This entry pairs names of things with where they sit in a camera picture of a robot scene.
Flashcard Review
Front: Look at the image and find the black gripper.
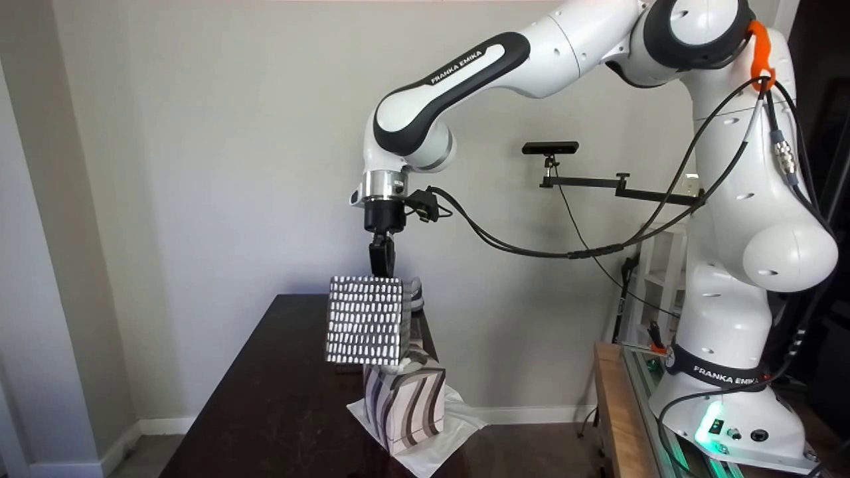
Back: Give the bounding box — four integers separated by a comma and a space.
361, 198, 408, 278

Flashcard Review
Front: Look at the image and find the dotted blue white tissue box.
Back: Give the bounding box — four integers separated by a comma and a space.
325, 273, 413, 368

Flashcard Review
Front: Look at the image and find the white paper sheet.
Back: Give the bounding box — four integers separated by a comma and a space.
342, 383, 490, 478

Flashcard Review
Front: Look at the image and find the wavy striped tissue box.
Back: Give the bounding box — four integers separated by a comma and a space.
361, 348, 451, 457

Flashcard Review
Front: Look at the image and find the white shelf unit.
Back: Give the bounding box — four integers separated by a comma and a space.
619, 231, 696, 352

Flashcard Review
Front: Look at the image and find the orange cable strap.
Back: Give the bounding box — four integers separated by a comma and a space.
746, 19, 782, 93

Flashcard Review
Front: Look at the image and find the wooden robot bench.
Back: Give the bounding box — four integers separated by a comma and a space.
592, 342, 661, 478

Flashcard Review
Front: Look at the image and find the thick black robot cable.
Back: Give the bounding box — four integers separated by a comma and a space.
434, 73, 782, 262

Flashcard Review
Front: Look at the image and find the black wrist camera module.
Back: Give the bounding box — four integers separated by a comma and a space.
404, 186, 443, 222

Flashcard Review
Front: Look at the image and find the thin black camera cable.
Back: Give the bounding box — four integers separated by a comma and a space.
555, 182, 685, 322

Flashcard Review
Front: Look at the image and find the black stereo camera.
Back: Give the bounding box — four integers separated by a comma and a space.
520, 137, 583, 158

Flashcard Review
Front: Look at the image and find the dark brown wooden table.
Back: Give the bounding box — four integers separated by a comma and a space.
158, 291, 613, 478

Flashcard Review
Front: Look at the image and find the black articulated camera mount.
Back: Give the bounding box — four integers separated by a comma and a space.
539, 153, 713, 220

